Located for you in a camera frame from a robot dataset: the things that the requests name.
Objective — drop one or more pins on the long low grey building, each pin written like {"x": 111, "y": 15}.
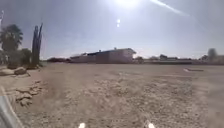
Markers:
{"x": 110, "y": 56}

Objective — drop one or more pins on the distant low buildings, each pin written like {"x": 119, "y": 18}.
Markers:
{"x": 170, "y": 60}

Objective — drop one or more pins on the robot's own part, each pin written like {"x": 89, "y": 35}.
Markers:
{"x": 151, "y": 125}
{"x": 82, "y": 125}

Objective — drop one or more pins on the tall dark cypress trees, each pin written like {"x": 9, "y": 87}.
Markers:
{"x": 35, "y": 46}

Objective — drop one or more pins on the green bush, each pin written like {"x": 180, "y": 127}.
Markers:
{"x": 25, "y": 56}

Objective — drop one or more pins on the pile of flat stones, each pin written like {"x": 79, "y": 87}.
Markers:
{"x": 27, "y": 92}

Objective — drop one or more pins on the large pale rocks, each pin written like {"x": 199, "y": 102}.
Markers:
{"x": 19, "y": 70}

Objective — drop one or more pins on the distant tree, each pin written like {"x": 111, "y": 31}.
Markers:
{"x": 212, "y": 53}

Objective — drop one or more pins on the palm tree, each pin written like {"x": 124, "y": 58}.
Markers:
{"x": 11, "y": 40}

